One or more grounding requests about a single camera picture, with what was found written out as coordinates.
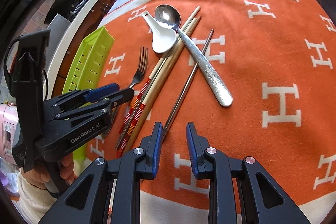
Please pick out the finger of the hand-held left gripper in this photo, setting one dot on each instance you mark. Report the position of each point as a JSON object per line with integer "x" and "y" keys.
{"x": 102, "y": 90}
{"x": 120, "y": 96}

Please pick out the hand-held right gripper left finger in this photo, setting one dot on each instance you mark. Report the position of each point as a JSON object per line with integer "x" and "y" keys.
{"x": 157, "y": 150}

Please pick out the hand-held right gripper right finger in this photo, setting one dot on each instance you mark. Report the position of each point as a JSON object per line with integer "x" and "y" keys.
{"x": 194, "y": 153}

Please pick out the bamboo chopstick red bands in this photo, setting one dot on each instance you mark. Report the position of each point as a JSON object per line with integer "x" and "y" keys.
{"x": 155, "y": 92}
{"x": 193, "y": 14}

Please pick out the green plastic utensil tray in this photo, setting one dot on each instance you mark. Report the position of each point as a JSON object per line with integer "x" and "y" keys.
{"x": 92, "y": 56}

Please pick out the metal fork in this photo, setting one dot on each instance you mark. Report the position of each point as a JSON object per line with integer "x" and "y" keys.
{"x": 143, "y": 66}

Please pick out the metal chopstick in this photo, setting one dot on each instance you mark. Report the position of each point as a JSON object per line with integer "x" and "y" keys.
{"x": 185, "y": 91}
{"x": 182, "y": 90}

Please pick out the white ceramic spoon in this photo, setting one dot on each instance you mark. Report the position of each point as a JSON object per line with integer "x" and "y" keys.
{"x": 162, "y": 41}

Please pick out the person's left forearm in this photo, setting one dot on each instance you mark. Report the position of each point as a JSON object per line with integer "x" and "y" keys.
{"x": 34, "y": 203}

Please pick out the person's left hand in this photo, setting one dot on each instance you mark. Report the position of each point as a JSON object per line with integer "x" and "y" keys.
{"x": 68, "y": 166}

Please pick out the pink appliance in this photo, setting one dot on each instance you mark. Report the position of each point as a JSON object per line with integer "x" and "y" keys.
{"x": 9, "y": 129}

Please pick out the black red countertop appliance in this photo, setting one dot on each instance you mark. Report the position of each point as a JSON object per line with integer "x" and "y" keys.
{"x": 9, "y": 56}

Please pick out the white countertop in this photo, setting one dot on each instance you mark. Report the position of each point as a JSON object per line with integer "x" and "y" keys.
{"x": 86, "y": 19}

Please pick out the stainless steel sheet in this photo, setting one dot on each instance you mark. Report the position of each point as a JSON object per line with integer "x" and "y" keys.
{"x": 59, "y": 27}

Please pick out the orange patterned blanket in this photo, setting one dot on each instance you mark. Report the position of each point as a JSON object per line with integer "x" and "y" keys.
{"x": 249, "y": 56}

